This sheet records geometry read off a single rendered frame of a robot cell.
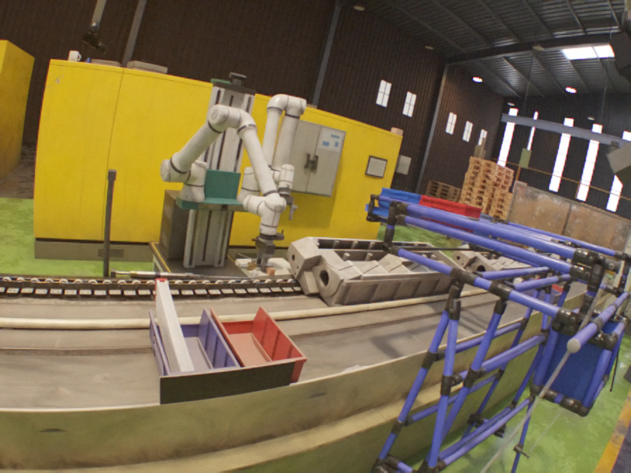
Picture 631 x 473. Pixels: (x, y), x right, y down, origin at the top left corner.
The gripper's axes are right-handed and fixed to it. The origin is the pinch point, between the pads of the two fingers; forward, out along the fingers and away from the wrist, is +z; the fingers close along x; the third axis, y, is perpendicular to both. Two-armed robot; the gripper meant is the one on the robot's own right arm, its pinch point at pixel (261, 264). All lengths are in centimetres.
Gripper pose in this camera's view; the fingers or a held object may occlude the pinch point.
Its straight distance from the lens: 183.1
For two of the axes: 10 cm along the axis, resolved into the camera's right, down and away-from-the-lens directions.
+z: -2.2, 9.4, 2.5
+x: 5.4, 3.3, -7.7
